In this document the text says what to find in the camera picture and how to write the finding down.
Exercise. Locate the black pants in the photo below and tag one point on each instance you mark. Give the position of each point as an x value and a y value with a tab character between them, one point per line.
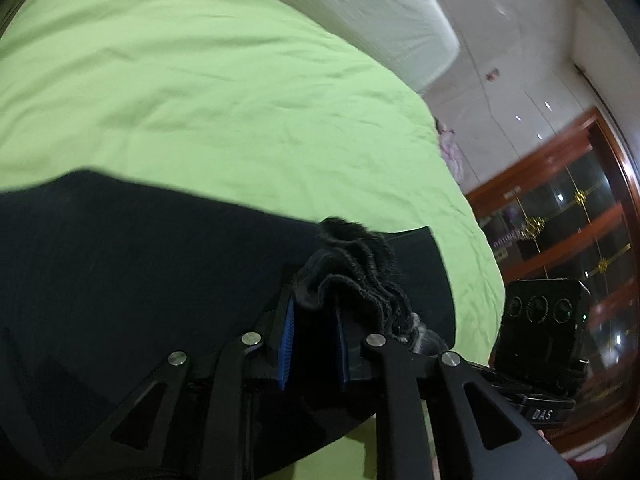
102	278

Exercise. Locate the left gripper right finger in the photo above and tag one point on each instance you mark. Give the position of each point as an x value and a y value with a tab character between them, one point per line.
354	367

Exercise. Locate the white ribbed headboard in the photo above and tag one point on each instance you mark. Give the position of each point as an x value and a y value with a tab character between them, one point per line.
412	38

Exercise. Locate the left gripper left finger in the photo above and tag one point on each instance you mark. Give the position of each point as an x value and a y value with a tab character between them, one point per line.
277	328

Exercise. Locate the pink cloth beside bed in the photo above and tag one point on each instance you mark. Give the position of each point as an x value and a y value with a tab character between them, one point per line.
450	151

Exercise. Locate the red wooden glass door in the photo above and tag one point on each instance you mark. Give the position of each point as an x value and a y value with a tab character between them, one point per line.
571	210

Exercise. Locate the green bed sheet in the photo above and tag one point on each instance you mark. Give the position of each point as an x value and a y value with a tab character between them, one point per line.
245	102

